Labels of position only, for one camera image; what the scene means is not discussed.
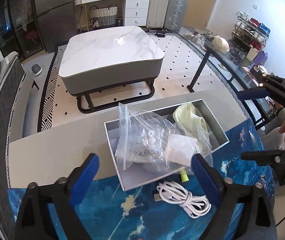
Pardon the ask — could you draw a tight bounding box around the clear zip bag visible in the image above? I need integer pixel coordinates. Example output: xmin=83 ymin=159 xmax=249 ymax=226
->
xmin=115 ymin=104 xmax=213 ymax=173

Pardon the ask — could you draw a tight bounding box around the blue sky print mat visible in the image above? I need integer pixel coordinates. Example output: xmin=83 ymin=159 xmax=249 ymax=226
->
xmin=6 ymin=118 xmax=277 ymax=240

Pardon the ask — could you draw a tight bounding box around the yellow green marker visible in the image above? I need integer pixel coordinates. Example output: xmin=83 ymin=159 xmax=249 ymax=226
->
xmin=180 ymin=170 xmax=189 ymax=183

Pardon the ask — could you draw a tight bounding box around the black glass cabinet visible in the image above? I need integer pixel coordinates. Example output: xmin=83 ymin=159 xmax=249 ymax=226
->
xmin=0 ymin=0 xmax=43 ymax=61

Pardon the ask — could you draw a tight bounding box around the white marble coffee table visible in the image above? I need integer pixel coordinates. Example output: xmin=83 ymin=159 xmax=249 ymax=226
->
xmin=58 ymin=26 xmax=165 ymax=114

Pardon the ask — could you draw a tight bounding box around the steel refrigerator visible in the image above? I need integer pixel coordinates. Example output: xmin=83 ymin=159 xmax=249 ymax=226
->
xmin=34 ymin=0 xmax=77 ymax=53

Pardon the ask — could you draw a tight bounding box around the white foam piece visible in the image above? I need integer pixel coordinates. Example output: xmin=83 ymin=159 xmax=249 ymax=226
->
xmin=164 ymin=134 xmax=198 ymax=166

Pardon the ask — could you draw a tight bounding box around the black glass side table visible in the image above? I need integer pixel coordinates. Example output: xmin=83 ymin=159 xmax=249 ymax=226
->
xmin=187 ymin=42 xmax=276 ymax=129

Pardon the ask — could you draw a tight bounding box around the beige suitcase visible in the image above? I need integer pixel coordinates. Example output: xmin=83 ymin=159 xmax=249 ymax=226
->
xmin=146 ymin=0 xmax=169 ymax=29

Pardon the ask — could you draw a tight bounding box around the pale green cloth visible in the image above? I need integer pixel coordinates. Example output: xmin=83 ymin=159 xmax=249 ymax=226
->
xmin=172 ymin=102 xmax=208 ymax=138

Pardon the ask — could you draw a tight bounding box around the white plush object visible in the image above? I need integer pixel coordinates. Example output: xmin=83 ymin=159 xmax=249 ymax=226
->
xmin=213 ymin=35 xmax=230 ymax=54

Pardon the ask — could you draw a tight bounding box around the tan wooden door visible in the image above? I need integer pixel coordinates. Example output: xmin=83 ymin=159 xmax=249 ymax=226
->
xmin=182 ymin=0 xmax=217 ymax=30

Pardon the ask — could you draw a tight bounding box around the grey phone box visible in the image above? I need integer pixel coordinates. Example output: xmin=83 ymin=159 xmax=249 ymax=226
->
xmin=104 ymin=99 xmax=229 ymax=191

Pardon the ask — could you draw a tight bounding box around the white coiled cable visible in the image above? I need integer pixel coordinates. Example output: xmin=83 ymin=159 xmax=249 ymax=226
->
xmin=153 ymin=180 xmax=212 ymax=219

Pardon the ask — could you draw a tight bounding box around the wicker basket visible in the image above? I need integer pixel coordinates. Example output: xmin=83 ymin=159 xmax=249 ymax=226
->
xmin=89 ymin=3 xmax=118 ymax=30

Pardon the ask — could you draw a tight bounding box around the shoe rack with shoes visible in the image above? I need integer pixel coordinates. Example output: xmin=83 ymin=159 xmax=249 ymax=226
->
xmin=228 ymin=11 xmax=271 ymax=66

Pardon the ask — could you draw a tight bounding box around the white drawer desk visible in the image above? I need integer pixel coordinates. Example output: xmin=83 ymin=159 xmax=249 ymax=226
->
xmin=73 ymin=0 xmax=150 ymax=33

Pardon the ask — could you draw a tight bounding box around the grey slipper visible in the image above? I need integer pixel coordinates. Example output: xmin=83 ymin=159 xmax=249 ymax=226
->
xmin=31 ymin=64 xmax=42 ymax=76

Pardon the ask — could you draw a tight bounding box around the silver suitcase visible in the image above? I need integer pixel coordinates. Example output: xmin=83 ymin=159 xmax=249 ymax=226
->
xmin=164 ymin=0 xmax=188 ymax=31

